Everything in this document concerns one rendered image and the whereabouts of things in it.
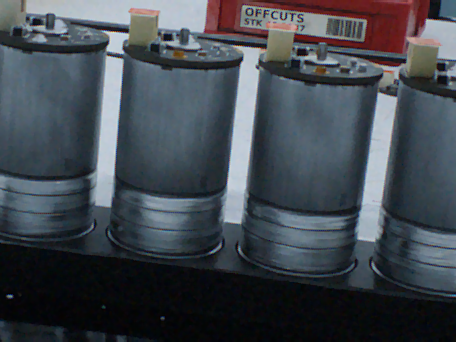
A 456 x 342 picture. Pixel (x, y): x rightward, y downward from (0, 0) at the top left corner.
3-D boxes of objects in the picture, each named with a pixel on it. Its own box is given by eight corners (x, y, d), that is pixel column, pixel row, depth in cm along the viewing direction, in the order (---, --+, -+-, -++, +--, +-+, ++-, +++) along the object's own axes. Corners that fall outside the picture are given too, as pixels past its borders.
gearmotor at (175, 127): (212, 305, 24) (239, 61, 23) (95, 289, 24) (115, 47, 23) (221, 262, 27) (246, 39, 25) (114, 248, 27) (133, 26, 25)
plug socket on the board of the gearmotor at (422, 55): (448, 81, 23) (453, 47, 23) (403, 76, 23) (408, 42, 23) (443, 73, 24) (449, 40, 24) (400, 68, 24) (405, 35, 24)
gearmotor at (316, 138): (351, 324, 24) (386, 77, 23) (229, 307, 24) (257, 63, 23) (347, 279, 26) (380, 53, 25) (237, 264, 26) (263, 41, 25)
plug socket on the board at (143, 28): (164, 50, 24) (167, 17, 24) (122, 45, 24) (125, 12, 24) (169, 43, 25) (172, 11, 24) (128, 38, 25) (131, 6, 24)
